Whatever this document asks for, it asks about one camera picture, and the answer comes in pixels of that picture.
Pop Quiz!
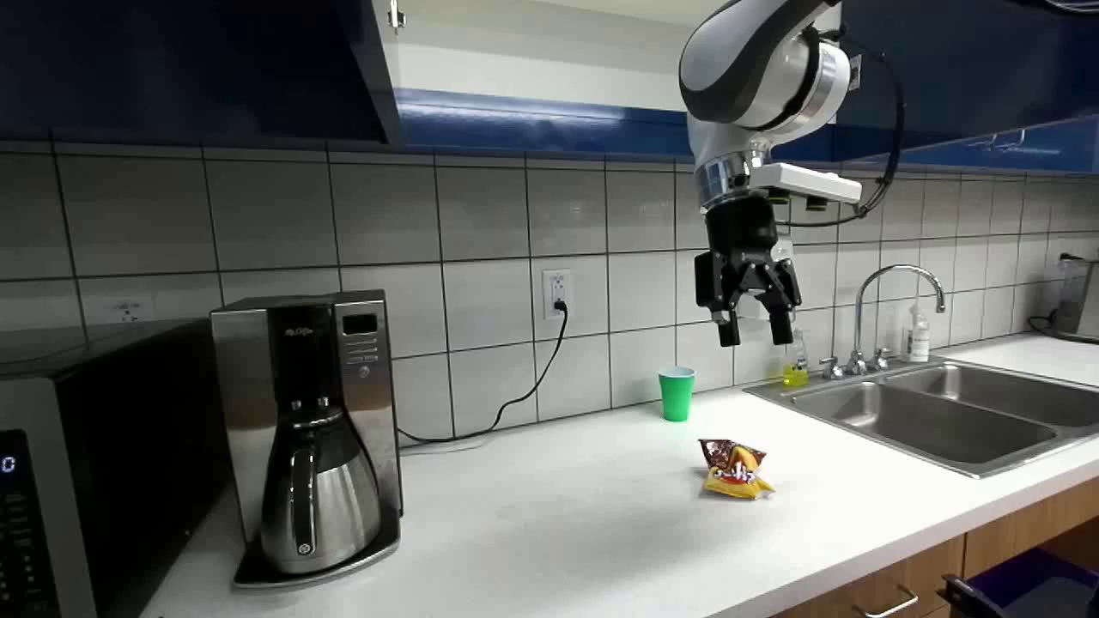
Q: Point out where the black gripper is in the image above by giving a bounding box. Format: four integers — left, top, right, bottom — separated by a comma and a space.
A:
692, 193, 800, 347

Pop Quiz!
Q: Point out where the yellow red snack packet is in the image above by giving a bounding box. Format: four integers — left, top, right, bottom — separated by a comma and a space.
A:
701, 440, 770, 501

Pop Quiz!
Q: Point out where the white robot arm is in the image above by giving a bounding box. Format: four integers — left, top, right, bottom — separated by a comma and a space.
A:
676, 0, 863, 347

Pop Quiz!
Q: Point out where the open blue cabinet door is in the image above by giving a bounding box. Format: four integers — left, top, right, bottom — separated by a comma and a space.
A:
0, 0, 399, 145

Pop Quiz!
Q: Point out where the yellow dish soap bottle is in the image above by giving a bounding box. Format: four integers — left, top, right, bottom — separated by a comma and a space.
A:
774, 339, 810, 386

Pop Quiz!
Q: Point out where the green plastic cup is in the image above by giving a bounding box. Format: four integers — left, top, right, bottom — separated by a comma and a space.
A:
660, 368, 692, 421

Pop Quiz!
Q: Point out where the chrome kitchen faucet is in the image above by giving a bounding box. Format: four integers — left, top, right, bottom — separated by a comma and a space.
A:
823, 265, 948, 382

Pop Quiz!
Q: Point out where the white hand soap bottle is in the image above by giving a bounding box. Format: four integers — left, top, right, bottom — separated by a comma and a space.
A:
906, 306, 930, 362

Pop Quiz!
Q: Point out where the stainless steel double sink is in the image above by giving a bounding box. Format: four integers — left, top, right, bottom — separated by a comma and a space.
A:
761, 360, 1099, 476

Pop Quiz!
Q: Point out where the dark appliance at right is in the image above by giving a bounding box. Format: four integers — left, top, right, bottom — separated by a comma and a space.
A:
1025, 252, 1099, 342

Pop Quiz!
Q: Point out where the steel coffee carafe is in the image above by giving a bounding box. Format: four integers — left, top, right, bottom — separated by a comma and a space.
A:
257, 412, 384, 578

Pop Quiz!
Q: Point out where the steel coffee maker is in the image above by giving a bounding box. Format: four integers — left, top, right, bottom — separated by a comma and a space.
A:
209, 287, 406, 586

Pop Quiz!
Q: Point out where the black microwave oven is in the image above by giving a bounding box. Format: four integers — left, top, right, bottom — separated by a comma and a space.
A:
0, 318, 231, 618

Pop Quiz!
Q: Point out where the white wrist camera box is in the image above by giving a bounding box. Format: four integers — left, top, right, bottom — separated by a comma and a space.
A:
748, 160, 863, 206

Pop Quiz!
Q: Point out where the white wall outlet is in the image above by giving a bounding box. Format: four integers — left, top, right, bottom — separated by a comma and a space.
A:
543, 270, 574, 317

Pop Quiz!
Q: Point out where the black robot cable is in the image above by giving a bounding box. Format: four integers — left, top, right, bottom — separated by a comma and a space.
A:
785, 29, 906, 228

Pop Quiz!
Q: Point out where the wooden drawer with handle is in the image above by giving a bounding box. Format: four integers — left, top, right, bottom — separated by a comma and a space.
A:
774, 539, 966, 618

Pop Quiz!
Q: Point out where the black power cord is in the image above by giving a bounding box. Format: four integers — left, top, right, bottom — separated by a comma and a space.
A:
394, 297, 574, 450

